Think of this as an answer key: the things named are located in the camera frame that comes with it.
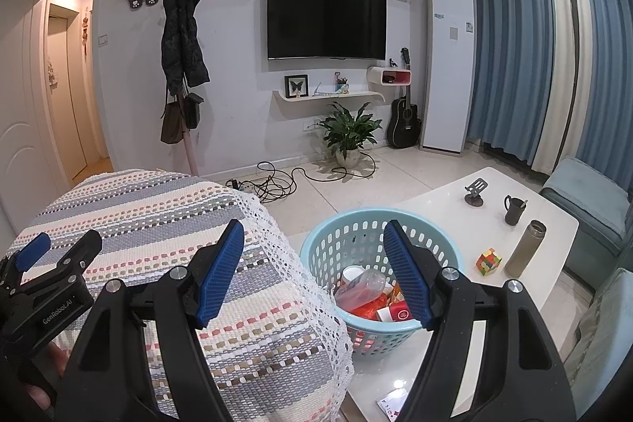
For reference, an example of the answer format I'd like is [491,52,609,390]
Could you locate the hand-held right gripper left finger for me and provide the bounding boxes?
[53,218,245,422]

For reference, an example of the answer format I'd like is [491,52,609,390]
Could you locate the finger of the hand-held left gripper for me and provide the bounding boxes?
[53,229,103,278]
[0,231,52,295]

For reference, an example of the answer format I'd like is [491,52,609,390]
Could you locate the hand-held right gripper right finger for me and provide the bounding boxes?
[383,219,577,422]

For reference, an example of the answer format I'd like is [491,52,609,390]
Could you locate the clear plastic bottle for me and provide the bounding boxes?
[335,268,387,311]

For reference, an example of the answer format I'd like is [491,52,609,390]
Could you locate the red plastic bag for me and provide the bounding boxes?
[349,291,391,320]

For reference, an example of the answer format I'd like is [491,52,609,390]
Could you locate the orange cup with white lid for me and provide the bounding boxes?
[341,265,367,287]

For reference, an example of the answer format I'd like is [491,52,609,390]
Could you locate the light blue plastic basket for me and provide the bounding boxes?
[299,206,459,356]

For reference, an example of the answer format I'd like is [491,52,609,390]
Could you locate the person's left hand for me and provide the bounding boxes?
[24,339,69,411]

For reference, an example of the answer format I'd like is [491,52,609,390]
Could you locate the colourful puzzle cube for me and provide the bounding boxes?
[476,248,503,277]

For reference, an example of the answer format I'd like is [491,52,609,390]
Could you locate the white room door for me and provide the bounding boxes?
[0,0,65,225]

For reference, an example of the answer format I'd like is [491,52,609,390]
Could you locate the white coffee table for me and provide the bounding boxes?
[287,166,579,422]

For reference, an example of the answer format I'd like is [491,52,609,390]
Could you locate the black phone stand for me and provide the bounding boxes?
[465,179,488,207]

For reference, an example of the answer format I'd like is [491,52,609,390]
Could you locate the grey thermos bottle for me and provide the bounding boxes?
[504,219,548,278]

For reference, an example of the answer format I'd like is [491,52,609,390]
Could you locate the pink coat rack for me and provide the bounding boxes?
[161,0,214,178]

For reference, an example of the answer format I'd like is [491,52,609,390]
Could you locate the black mug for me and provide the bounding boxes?
[503,195,529,226]

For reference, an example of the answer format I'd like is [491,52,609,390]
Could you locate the white red card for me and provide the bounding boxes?
[376,385,411,421]

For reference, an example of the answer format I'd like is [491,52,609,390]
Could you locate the white hallway door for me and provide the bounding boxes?
[47,4,91,182]

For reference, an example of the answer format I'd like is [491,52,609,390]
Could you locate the black acoustic guitar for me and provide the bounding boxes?
[386,47,423,149]

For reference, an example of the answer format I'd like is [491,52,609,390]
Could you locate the potted green plant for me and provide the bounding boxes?
[316,102,385,170]

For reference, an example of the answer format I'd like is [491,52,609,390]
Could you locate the brown hanging bag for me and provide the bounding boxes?
[161,98,187,145]

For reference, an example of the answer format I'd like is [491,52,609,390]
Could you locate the black hanging bag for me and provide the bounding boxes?
[184,93,205,129]

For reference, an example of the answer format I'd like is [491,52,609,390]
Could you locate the teal sofa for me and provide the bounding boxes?
[539,155,633,275]

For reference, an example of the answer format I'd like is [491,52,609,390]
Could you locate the white red cubby shelf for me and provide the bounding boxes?
[367,66,412,88]

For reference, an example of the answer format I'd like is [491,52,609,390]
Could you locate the framed butterfly picture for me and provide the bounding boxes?
[284,74,310,99]

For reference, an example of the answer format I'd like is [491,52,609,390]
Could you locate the grey green chair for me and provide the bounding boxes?
[563,268,633,405]

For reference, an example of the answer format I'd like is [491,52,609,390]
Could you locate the black padded coat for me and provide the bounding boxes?
[161,0,211,95]

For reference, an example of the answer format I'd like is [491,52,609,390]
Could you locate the blue beige curtain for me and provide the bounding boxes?
[440,0,633,180]

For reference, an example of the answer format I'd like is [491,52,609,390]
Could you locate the black cables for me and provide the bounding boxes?
[227,150,379,205]

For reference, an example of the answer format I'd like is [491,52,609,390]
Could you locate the white curved wall shelf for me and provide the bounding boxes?
[272,90,385,114]

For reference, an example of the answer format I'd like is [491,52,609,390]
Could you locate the black wall television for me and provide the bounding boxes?
[267,0,388,61]

